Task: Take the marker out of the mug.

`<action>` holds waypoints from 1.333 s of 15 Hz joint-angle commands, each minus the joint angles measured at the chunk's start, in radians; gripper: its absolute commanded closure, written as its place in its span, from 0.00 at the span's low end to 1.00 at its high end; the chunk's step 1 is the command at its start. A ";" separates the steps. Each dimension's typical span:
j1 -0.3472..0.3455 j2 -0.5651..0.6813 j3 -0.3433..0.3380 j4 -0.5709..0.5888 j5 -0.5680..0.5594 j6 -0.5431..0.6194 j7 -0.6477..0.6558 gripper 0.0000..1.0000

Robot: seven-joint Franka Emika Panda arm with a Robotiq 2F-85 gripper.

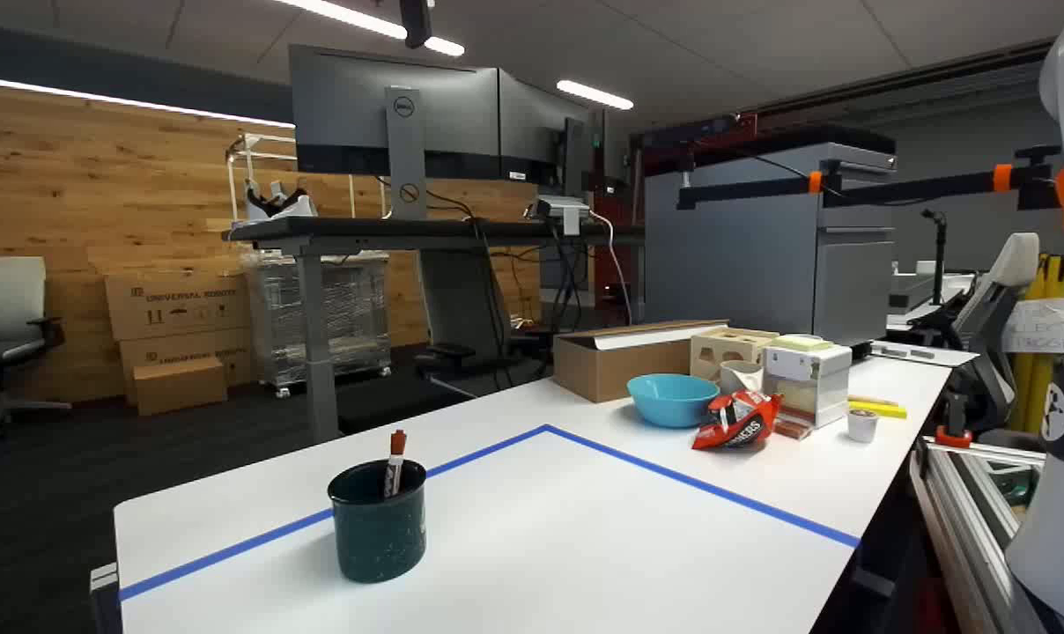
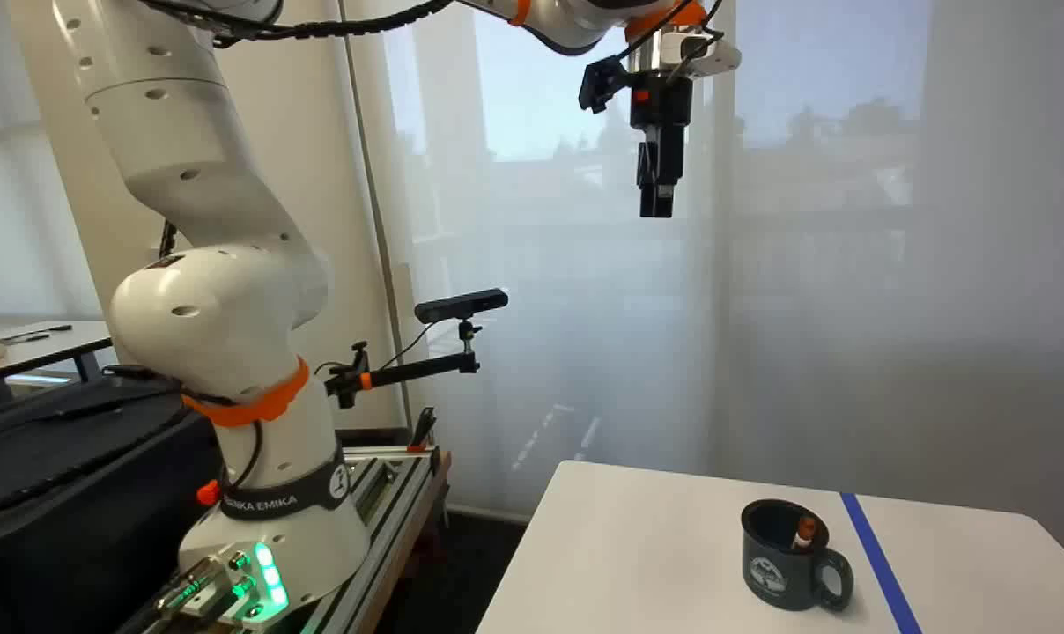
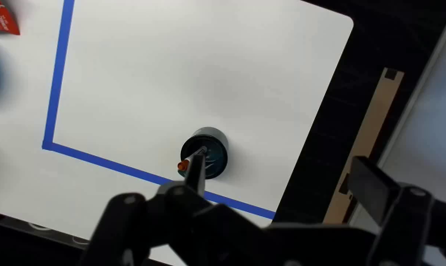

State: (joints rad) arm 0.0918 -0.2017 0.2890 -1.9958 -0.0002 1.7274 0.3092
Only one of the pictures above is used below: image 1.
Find red white marker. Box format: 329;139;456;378
380;426;411;500

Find dark green enamel mug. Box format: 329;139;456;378
325;457;433;588

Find long ceiling light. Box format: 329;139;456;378
273;0;468;64

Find grey Dell monitor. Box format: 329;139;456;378
284;42;502;226

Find dark grey monitor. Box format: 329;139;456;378
493;68;595;191

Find short ceiling light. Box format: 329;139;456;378
553;73;639;116

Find white metal rack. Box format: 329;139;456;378
222;129;320;227

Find white power adapter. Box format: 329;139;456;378
534;191;595;238

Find plastic wrapped cart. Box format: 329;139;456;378
238;248;396;397

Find large cardboard box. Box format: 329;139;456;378
97;268;256;343

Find open cardboard box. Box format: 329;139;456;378
549;316;731;406

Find medium cardboard box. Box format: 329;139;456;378
116;332;261;389

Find grey metal cabinet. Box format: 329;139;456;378
639;122;902;353

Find small cardboard box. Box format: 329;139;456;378
126;356;232;422

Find small wooden box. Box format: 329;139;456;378
686;324;782;386

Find light blue bowl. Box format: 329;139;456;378
622;368;724;434

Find white office chair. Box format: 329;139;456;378
0;252;77;440

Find red packaged item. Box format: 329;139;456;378
686;383;787;457

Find black beam orange clamps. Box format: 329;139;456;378
673;139;1064;213

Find white box green lid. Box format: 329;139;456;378
761;332;855;434

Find blue tape strip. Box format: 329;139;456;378
116;417;553;605
538;417;864;554

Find black thin stand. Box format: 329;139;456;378
915;205;953;308

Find yellow flat item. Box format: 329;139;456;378
844;393;914;422

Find small white cup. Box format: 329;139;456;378
843;407;883;448

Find black white chair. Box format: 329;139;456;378
904;227;1046;356

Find yellow stand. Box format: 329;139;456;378
1009;248;1064;440

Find wall strip light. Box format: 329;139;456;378
0;71;300;133

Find aluminium rail frame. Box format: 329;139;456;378
904;434;1046;634

